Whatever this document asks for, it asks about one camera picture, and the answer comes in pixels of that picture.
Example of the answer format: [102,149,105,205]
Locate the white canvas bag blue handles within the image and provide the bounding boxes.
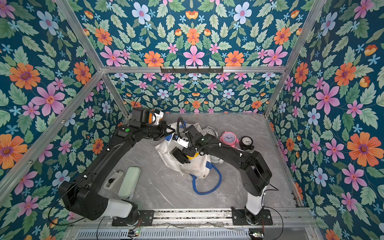
[156,123,224,196]

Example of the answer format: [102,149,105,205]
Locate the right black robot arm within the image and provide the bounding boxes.
[183,125,272,225]

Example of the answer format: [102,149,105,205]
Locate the white vented cable duct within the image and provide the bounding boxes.
[75,229,251,240]

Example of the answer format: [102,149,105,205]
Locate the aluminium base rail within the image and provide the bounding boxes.
[71,208,316,229]

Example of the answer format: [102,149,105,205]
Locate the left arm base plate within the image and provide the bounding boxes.
[112,210,155,227]

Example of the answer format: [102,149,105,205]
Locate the yellow alarm clock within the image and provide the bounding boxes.
[192,153,200,159]

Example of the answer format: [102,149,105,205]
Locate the black hook rail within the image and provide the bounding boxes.
[160,67,224,74]

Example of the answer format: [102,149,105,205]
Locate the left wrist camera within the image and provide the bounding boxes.
[152,109,164,125]

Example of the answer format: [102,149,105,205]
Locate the aluminium cage frame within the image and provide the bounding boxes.
[1,1,313,210]

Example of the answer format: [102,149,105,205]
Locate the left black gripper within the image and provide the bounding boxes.
[139,121,177,141]

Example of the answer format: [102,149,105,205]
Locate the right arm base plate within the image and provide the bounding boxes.
[231,207,273,226]

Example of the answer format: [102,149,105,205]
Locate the pink alarm clock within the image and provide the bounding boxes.
[220,131,240,148]

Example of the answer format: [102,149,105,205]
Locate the white black twin-bell alarm clock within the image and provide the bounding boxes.
[210,155,225,164]

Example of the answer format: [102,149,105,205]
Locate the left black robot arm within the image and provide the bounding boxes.
[59,108,174,225]

